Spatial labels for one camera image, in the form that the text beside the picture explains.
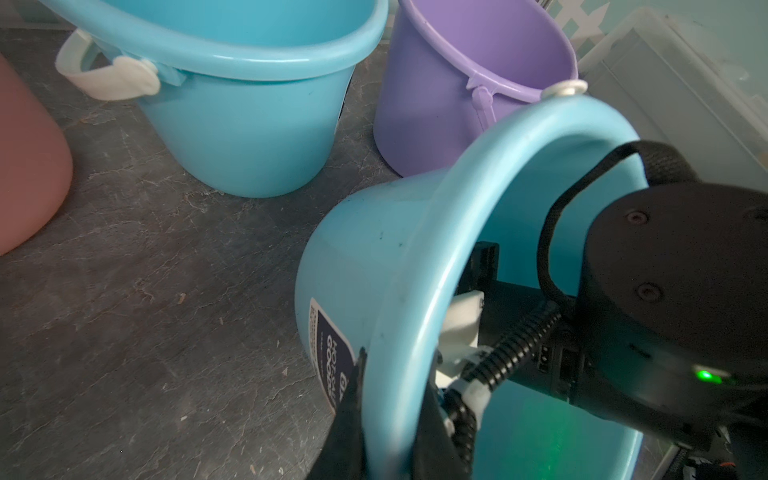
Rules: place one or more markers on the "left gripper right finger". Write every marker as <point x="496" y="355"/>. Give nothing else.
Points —
<point x="434" y="455"/>

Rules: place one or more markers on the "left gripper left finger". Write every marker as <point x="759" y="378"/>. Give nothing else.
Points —
<point x="343" y="453"/>

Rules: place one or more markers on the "teal bucket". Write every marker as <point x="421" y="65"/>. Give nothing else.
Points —
<point x="381" y="268"/>
<point x="246" y="95"/>

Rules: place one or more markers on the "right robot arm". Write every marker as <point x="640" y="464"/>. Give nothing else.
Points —
<point x="667" y="333"/>

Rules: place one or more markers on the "purple bucket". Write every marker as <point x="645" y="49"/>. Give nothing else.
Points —
<point x="455" y="68"/>

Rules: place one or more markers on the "pink bucket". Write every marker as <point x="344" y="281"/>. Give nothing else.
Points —
<point x="36" y="162"/>

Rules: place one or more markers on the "clear plastic storage box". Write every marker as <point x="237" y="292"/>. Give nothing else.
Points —
<point x="676" y="83"/>

